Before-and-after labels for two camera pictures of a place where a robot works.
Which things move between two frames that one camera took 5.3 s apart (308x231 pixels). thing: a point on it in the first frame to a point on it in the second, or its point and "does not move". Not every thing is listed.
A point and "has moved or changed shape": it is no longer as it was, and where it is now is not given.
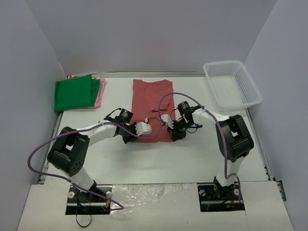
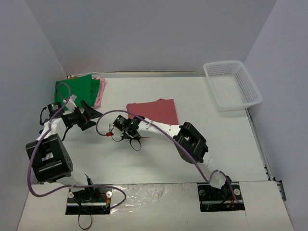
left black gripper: (129, 137) to (81, 117)
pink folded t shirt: (97, 103) does not move
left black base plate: (81, 202) does not move
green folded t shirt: (75, 92) does not move
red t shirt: (151, 100) has moved or changed shape
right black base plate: (214, 197) does not move
